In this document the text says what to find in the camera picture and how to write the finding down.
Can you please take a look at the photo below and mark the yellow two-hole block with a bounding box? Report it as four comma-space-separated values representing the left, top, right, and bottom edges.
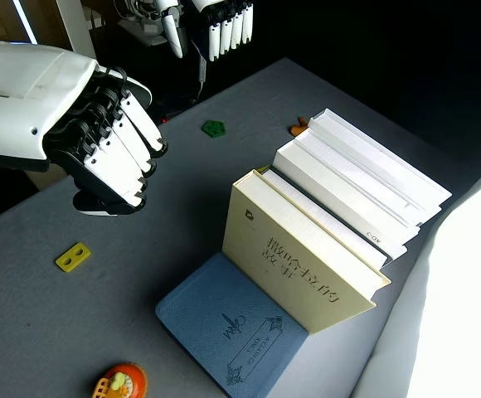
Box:
55, 242, 92, 273

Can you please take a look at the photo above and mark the white hanging cable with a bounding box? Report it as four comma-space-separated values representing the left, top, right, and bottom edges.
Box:
197, 56, 208, 103

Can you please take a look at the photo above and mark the cream hardcover book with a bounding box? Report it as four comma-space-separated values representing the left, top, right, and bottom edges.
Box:
221, 167, 392, 335

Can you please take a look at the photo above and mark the brown wooden door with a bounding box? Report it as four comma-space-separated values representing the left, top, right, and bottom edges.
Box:
0, 0, 74, 51

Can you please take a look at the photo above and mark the grey table cloth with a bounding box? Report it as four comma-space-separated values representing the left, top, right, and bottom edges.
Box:
0, 57, 481, 398

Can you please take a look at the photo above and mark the green pentagon block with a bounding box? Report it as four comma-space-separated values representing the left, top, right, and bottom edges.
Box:
201, 119, 227, 138

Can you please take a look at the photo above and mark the small orange-brown toy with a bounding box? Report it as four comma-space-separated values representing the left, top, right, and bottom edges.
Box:
289, 117, 310, 137

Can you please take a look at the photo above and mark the orange toy tart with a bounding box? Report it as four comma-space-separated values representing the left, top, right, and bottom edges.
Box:
93, 362, 149, 398

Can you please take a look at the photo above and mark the blue notebook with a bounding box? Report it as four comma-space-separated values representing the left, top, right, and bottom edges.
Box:
154, 251, 310, 398

